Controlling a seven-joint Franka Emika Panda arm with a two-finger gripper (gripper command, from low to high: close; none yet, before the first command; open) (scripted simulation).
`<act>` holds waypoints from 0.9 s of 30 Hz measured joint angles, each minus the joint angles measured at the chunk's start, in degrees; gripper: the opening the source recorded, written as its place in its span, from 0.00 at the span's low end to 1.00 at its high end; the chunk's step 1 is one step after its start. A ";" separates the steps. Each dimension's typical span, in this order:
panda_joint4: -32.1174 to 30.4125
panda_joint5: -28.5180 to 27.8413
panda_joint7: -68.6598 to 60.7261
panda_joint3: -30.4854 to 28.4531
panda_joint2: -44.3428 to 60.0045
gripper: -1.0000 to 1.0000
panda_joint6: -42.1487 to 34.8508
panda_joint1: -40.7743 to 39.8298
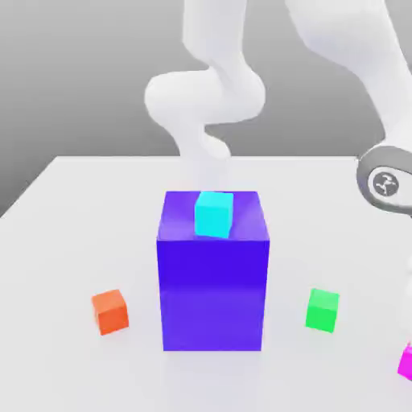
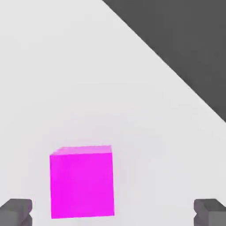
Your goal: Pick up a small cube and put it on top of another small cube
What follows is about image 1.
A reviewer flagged small cyan cube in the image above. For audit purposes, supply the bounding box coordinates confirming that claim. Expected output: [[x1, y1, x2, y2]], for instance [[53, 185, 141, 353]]
[[194, 191, 235, 240]]

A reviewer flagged small orange cube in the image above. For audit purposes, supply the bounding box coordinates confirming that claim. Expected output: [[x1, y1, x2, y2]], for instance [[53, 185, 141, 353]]
[[90, 288, 130, 336]]

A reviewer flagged small green cube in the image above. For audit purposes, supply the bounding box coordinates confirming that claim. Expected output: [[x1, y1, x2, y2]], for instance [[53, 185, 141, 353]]
[[304, 288, 340, 334]]

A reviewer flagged small magenta cube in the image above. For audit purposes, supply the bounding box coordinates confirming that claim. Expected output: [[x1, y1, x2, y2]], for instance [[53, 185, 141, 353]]
[[397, 344, 412, 382]]

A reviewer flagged large blue box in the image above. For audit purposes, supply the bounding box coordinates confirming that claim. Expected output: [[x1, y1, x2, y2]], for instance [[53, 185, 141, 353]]
[[155, 190, 270, 352]]

